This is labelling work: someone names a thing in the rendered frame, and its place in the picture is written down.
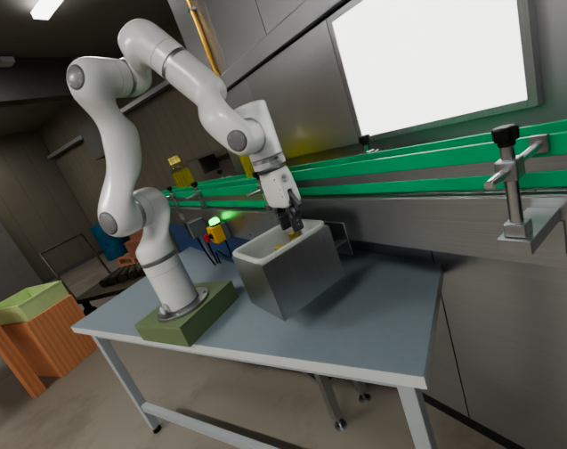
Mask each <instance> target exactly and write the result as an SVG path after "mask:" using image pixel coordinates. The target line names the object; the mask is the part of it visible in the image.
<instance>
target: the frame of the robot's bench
mask: <svg viewBox="0 0 567 449"><path fill-rule="evenodd" d="M91 336H92V337H93V339H94V341H95V343H96V344H97V346H98V347H99V349H100V350H101V352H102V353H103V355H104V356H105V358H106V359H107V361H108V363H109V365H110V366H111V368H112V369H113V371H114V372H115V373H116V375H117V377H118V378H119V380H120V382H121V383H122V385H123V386H124V388H125V389H126V392H127V393H128V395H129V396H130V397H131V398H132V400H133V402H134V404H135V405H136V407H137V408H138V410H139V412H140V413H141V415H142V417H143V418H144V419H145V421H146V422H147V424H148V425H149V427H150V428H151V429H153V433H154V434H156V433H158V432H159V431H160V430H161V426H160V425H159V422H158V419H157V418H156V416H157V417H159V418H161V419H164V420H168V421H171V422H172V423H175V424H177V425H180V426H183V427H185V428H187V429H191V430H194V431H196V432H198V433H201V434H203V435H206V436H209V437H212V438H214V439H217V440H220V441H222V442H224V443H227V444H229V445H233V446H236V447H238V448H240V449H280V448H278V447H275V446H272V445H267V444H265V443H262V442H259V441H257V440H254V439H252V438H249V437H244V436H242V435H239V434H237V433H234V432H231V431H229V430H226V429H221V428H218V427H216V426H214V425H211V424H208V423H205V422H203V421H200V420H196V419H193V418H191V417H188V416H185V415H182V414H180V413H177V412H173V411H170V410H167V409H165V408H162V407H159V406H156V405H154V404H150V403H147V402H146V400H145V399H144V397H143V396H142V393H141V392H140V390H139V389H138V388H137V386H136V385H135V383H134V381H133V379H132V378H131V376H130V374H129V373H128V371H127V370H126V368H125V366H124V365H123V364H122V362H121V360H120V359H119V357H118V355H117V353H116V352H115V350H114V348H113V347H112V345H111V344H110V343H109V341H108V339H109V338H104V337H98V336H93V335H91ZM111 340H116V341H122V342H127V343H133V344H138V345H144V346H149V347H159V346H153V345H147V344H142V343H136V342H131V341H125V340H120V339H111ZM159 348H164V349H170V350H175V351H181V352H186V353H192V354H197V355H207V356H212V357H218V358H223V359H229V360H234V361H240V362H245V363H255V364H261V365H266V366H271V367H277V368H282V369H288V370H293V371H303V372H309V373H314V374H319V375H325V376H330V377H336V378H341V379H347V380H357V381H362V382H368V383H373V384H378V385H384V386H388V387H394V388H397V389H398V392H399V395H400V399H401V403H402V406H403V410H404V412H405V415H406V418H407V422H408V424H409V429H410V433H411V435H412V438H413V441H414V445H415V447H416V449H438V448H437V444H436V442H435V438H434V435H433V430H432V426H431V422H430V420H429V416H428V413H427V410H426V406H425V400H424V398H423V394H422V391H421V388H411V387H405V386H400V385H394V384H389V383H384V382H377V381H372V380H362V379H356V378H351V377H345V376H339V375H334V374H328V373H323V372H317V371H307V370H301V369H296V368H290V367H285V366H278V365H273V364H267V363H258V362H252V361H246V360H240V359H235V358H229V357H224V356H219V355H208V354H202V353H197V352H191V351H186V350H180V349H174V348H169V347H159Z"/></svg>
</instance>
